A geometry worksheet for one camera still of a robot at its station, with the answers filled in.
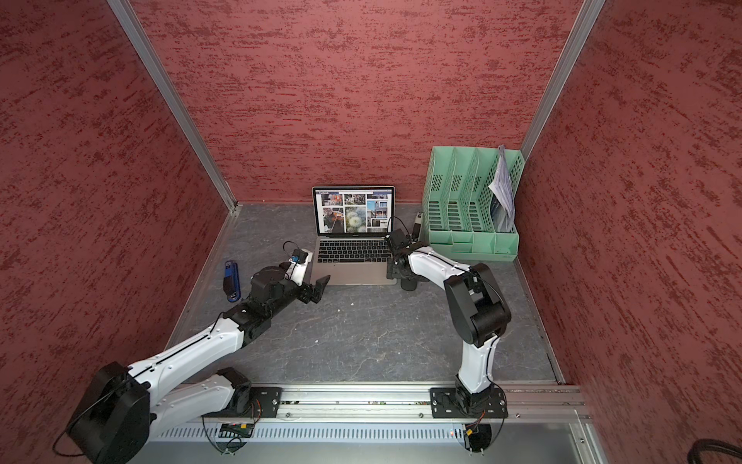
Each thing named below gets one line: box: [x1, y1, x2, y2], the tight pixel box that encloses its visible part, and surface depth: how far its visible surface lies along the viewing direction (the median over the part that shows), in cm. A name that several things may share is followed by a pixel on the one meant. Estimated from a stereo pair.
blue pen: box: [223, 260, 241, 303], surface depth 95 cm
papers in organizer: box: [488, 145, 515, 232], surface depth 102 cm
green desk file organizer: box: [423, 145, 526, 262], surface depth 107 cm
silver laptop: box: [310, 185, 398, 286], surface depth 105 cm
